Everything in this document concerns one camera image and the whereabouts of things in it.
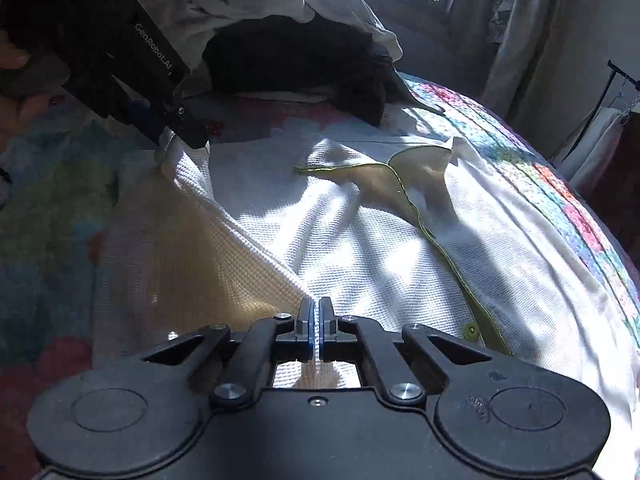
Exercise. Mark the white waffle shirt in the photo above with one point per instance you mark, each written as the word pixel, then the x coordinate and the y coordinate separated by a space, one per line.
pixel 350 220

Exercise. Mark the floral quilt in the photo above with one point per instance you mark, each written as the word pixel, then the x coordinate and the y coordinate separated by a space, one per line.
pixel 575 200

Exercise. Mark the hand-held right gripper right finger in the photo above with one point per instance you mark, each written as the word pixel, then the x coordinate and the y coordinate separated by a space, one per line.
pixel 326 332

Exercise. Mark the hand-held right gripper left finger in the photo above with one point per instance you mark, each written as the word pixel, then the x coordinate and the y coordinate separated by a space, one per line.
pixel 311 332

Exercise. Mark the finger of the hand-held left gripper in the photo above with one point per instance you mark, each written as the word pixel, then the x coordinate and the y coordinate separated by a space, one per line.
pixel 187 127

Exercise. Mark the dark cloth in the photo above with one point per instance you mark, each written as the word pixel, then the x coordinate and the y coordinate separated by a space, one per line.
pixel 300 65

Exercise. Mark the person's left hand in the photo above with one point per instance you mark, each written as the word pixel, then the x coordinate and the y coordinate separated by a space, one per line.
pixel 12 55

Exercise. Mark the grey curtain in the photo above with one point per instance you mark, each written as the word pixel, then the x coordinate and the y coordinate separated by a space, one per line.
pixel 540 35

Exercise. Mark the white hanging garment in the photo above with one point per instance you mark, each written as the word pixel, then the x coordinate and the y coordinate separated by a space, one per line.
pixel 600 150

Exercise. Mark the black clothes rack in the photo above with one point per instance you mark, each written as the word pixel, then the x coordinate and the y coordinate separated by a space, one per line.
pixel 612 82

